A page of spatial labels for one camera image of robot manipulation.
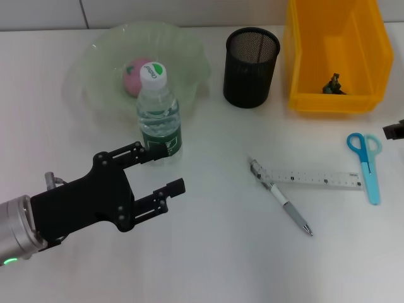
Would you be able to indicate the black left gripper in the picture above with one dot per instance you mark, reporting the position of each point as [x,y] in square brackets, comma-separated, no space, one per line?
[91,202]

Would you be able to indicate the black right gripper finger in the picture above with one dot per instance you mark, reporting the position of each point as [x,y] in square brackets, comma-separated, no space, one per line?
[394,131]

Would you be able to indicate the blue teal scissors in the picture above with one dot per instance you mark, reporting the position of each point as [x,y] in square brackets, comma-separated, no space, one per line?
[372,186]

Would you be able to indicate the clear green-label water bottle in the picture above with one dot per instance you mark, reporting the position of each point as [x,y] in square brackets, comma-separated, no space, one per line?
[159,107]

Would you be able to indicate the clear plastic ruler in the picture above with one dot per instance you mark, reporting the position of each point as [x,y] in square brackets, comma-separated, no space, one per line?
[315,180]

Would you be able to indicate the pink toy peach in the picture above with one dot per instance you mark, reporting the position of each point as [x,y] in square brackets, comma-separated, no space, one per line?
[132,82]

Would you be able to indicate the translucent green fruit plate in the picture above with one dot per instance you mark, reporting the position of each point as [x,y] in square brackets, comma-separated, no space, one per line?
[94,79]

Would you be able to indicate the white grey ballpoint pen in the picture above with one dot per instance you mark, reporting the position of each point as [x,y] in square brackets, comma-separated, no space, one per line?
[293,211]

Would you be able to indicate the black mesh pen holder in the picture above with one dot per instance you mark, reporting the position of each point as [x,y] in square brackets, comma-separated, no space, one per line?
[249,82]

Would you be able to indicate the yellow plastic bin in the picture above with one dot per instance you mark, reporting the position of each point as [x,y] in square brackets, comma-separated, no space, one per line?
[315,63]

